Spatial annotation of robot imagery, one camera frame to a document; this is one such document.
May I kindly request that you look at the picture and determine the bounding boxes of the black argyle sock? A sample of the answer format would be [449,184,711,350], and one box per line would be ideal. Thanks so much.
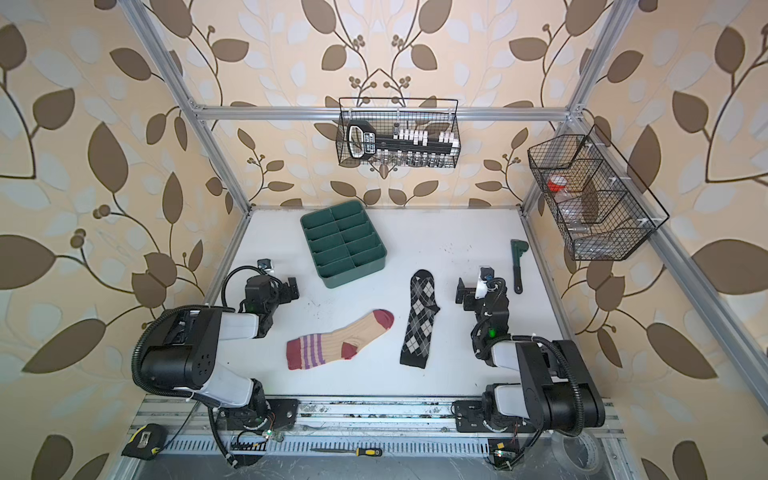
[400,269,440,369]

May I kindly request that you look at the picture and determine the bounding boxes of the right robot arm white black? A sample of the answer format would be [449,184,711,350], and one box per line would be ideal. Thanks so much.
[452,275,606,436]

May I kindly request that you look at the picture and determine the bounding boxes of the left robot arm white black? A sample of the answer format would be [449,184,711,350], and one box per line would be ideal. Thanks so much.
[131,259,300,432]

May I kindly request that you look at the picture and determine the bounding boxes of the clear tape roll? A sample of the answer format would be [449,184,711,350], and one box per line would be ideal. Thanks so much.
[551,432,604,476]

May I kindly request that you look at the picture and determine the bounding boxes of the beige maroon striped sock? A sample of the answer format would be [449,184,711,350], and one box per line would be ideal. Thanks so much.
[286,309,395,371]

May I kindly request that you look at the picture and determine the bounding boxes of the green compartment tray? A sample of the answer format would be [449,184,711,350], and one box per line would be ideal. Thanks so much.
[300,200,387,289]

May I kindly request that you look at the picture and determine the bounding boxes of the red capped jar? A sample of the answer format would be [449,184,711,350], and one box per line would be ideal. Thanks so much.
[547,175,567,193]

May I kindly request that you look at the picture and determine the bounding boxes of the black socket set holder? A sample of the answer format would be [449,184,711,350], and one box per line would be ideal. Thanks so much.
[340,120,461,161]

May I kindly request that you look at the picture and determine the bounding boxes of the black yellow tape measure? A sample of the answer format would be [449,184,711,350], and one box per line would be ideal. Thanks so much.
[121,423,168,460]

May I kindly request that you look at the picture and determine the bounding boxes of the green handled tool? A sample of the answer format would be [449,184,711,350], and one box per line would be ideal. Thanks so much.
[510,239,530,295]

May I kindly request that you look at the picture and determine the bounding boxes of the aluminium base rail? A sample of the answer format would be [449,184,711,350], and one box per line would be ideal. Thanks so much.
[128,394,625,458]

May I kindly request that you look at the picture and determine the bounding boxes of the right wall wire basket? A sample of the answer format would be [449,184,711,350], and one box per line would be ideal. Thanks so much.
[527,125,670,261]

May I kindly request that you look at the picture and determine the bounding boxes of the wall wire basket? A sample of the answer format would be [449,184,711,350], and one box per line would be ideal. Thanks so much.
[527,125,670,261]
[332,95,462,169]

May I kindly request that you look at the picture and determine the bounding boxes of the yellow black handled knife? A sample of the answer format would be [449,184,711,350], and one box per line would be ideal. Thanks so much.
[311,447,383,458]

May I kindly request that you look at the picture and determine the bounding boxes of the back wall wire basket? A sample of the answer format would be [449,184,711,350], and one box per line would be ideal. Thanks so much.
[332,95,462,169]

